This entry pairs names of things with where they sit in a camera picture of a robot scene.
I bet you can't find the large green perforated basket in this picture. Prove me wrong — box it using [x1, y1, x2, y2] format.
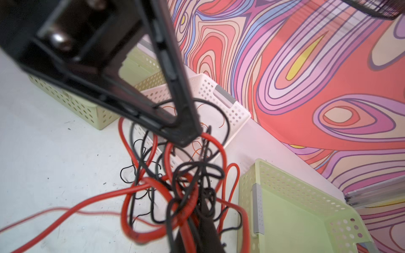
[238, 159, 378, 253]

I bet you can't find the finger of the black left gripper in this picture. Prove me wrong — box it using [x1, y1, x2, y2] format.
[135, 1, 202, 147]

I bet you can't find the red cable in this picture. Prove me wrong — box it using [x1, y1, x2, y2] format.
[0, 116, 251, 253]

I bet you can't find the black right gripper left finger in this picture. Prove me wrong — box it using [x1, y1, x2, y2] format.
[172, 227, 197, 253]

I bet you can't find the white perforated basket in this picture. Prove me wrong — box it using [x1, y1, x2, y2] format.
[134, 74, 251, 166]

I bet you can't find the small green perforated basket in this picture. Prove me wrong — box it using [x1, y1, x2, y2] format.
[28, 40, 165, 130]

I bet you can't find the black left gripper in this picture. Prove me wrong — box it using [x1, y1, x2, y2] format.
[1, 1, 187, 142]

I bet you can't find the black cable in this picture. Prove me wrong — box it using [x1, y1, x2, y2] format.
[119, 97, 244, 253]

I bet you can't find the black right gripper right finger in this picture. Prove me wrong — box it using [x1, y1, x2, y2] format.
[197, 202, 225, 253]

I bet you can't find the black wire basket back wall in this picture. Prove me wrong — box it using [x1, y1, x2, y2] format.
[342, 0, 405, 21]

